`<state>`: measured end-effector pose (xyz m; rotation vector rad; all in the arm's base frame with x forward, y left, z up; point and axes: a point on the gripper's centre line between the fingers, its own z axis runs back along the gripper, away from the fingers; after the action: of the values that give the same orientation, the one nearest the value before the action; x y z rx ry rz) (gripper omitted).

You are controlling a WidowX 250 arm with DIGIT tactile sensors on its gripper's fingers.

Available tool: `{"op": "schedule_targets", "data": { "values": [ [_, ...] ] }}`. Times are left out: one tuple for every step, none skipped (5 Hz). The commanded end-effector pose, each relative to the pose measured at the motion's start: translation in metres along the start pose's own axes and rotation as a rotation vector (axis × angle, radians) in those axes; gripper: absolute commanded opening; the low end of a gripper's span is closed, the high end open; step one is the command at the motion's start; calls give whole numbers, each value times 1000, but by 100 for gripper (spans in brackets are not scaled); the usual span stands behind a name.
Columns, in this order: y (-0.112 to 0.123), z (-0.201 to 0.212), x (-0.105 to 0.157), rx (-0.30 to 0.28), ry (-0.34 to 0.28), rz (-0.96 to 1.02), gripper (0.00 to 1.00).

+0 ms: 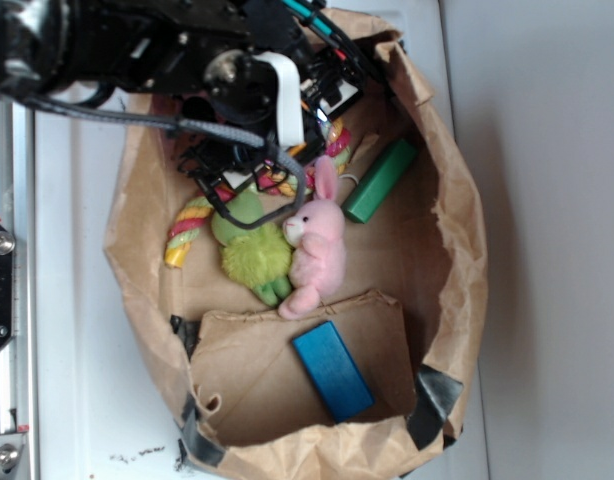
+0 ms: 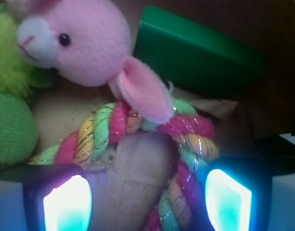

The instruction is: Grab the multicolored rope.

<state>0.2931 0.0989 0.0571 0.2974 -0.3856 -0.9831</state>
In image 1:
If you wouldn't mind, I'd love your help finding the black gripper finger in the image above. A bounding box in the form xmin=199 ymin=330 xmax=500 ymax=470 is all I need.
xmin=247 ymin=160 xmax=298 ymax=196
xmin=189 ymin=169 xmax=236 ymax=203

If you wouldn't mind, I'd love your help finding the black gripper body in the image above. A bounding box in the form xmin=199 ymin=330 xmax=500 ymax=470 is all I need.
xmin=176 ymin=95 xmax=326 ymax=175

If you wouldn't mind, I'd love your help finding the multicolored twisted rope toy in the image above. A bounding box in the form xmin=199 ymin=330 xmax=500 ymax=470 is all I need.
xmin=164 ymin=119 xmax=351 ymax=268

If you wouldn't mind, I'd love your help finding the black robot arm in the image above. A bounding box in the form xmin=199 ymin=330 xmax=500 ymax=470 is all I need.
xmin=0 ymin=1 xmax=382 ymax=206

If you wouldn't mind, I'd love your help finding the green fuzzy plush toy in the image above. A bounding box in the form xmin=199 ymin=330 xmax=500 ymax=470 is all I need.
xmin=211 ymin=214 xmax=292 ymax=308

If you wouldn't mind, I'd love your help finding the pink plush bunny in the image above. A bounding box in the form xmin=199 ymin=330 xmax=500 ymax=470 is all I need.
xmin=278 ymin=156 xmax=346 ymax=320

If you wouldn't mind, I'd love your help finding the green wooden block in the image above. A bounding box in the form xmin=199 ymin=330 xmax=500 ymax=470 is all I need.
xmin=342 ymin=139 xmax=418 ymax=224

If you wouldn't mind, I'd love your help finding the blue wooden block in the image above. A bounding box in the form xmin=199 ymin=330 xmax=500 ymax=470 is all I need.
xmin=291 ymin=320 xmax=375 ymax=423

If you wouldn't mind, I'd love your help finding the brown paper bag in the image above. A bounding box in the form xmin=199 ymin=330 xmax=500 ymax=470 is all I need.
xmin=105 ymin=9 xmax=488 ymax=479

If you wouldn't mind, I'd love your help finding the white plastic tray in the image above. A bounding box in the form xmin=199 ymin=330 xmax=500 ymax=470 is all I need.
xmin=33 ymin=0 xmax=491 ymax=480

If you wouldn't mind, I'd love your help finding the aluminium frame rail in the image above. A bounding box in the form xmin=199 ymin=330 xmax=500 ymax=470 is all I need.
xmin=0 ymin=102 xmax=38 ymax=479

